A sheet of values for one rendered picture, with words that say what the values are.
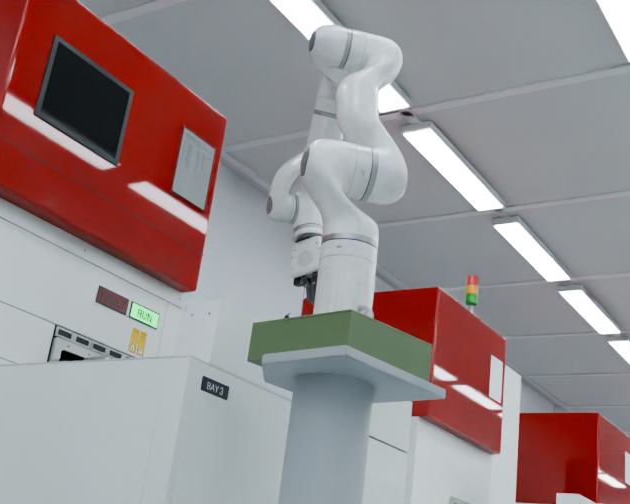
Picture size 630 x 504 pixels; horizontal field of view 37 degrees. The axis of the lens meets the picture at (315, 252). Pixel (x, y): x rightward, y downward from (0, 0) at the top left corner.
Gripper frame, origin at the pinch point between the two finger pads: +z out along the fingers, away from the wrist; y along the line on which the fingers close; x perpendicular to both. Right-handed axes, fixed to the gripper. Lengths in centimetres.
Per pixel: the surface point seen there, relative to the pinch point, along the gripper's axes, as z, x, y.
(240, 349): 24.2, -30.7, -0.6
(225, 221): -172, 196, -174
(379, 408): 21.9, 31.5, -0.1
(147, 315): -11, 2, -57
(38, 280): -7, -38, -58
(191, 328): 20.7, -40.0, -6.7
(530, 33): -159, 130, 36
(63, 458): 45, -46, -36
